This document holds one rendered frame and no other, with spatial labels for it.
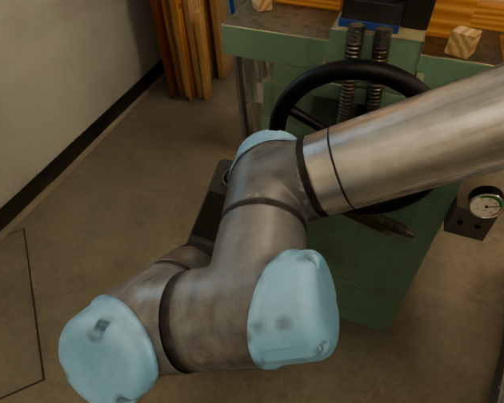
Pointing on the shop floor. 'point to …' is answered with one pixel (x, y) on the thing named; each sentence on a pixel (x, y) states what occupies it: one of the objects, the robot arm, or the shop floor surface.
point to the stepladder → (255, 91)
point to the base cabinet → (374, 253)
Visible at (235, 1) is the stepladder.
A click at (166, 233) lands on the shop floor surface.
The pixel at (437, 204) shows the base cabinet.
